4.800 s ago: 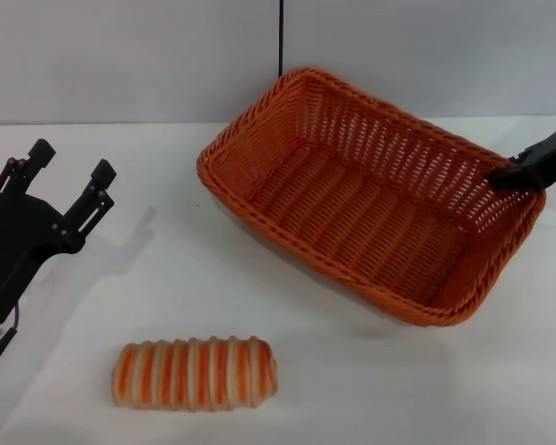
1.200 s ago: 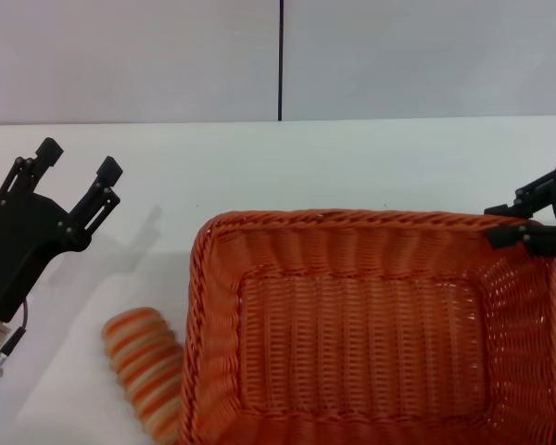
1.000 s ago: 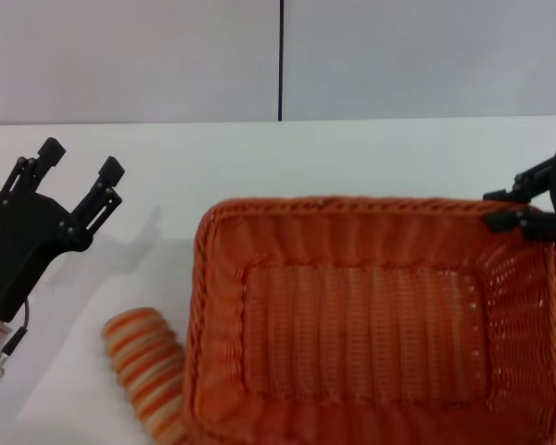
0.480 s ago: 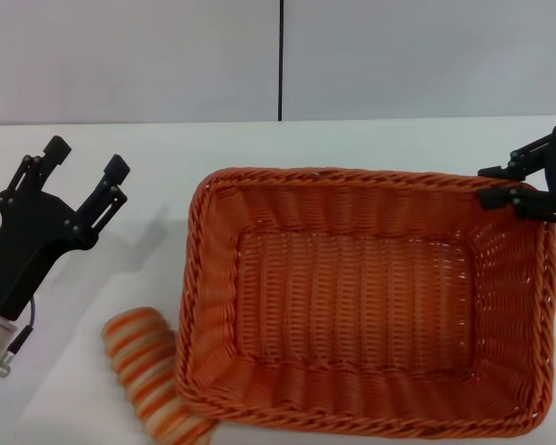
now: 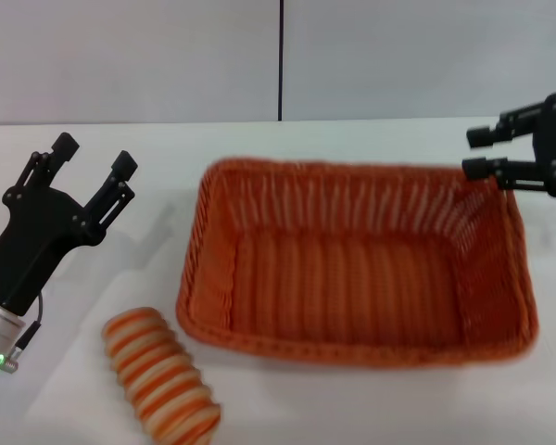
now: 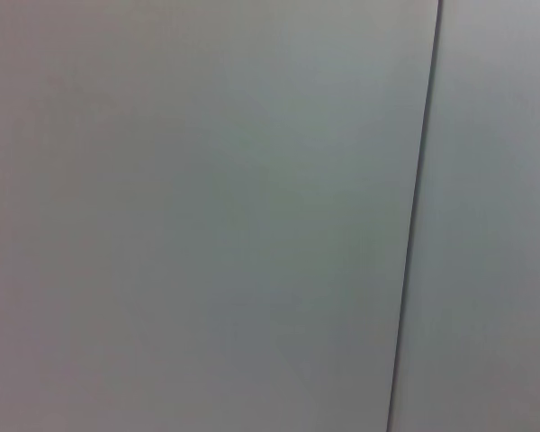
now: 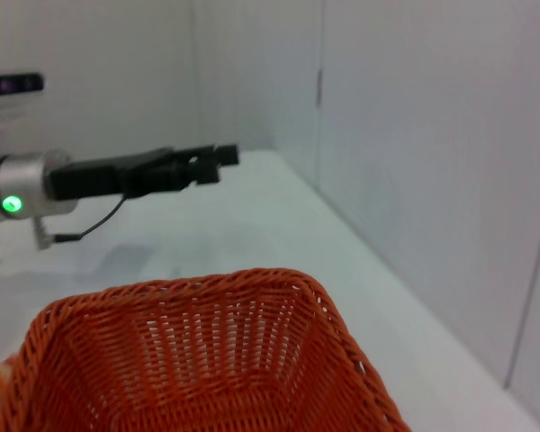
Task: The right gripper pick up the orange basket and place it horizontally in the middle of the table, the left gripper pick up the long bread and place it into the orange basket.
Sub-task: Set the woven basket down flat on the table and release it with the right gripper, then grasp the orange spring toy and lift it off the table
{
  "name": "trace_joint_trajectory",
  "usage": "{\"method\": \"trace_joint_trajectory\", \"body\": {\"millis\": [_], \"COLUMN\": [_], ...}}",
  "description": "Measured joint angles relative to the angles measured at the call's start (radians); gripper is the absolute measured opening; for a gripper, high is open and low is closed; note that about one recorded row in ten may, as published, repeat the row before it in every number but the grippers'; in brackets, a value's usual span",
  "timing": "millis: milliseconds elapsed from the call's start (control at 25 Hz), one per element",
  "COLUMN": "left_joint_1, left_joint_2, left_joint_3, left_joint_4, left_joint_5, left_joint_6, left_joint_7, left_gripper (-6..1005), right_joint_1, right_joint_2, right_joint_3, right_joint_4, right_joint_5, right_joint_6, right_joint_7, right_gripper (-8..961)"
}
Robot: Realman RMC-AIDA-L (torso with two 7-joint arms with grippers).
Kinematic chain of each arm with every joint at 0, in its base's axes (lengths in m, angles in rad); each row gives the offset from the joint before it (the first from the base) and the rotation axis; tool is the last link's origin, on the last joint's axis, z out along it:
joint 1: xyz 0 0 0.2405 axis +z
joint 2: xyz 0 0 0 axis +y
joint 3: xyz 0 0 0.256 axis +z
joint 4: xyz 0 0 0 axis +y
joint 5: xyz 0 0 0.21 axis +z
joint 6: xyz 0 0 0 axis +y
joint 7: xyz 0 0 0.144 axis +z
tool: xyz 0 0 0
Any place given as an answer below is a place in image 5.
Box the orange woven plastic basket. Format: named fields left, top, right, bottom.
left=175, top=157, right=541, bottom=370

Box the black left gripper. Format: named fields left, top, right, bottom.
left=0, top=133, right=138, bottom=317

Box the dark vertical wall joint strip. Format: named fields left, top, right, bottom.
left=277, top=0, right=285, bottom=122

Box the orange striped toy bread roll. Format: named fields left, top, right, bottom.
left=101, top=306, right=222, bottom=443

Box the thin dark gripper cable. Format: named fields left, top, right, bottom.
left=14, top=291, right=45, bottom=354

